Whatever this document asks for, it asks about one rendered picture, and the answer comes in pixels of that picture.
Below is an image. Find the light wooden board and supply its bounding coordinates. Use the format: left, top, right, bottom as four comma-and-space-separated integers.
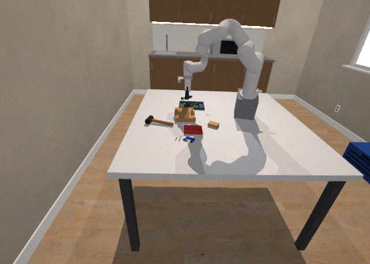
175, 107, 196, 122

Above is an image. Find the mallet with black head and wooden handle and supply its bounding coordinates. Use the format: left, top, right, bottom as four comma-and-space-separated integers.
145, 116, 173, 126

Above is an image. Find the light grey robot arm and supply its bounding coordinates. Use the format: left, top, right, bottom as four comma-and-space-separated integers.
177, 19, 264, 99

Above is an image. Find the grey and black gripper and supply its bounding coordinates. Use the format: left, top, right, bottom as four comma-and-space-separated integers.
184, 79, 192, 100

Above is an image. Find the small tan wooden block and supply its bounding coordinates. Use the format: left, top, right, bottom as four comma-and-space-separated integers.
208, 121, 219, 129

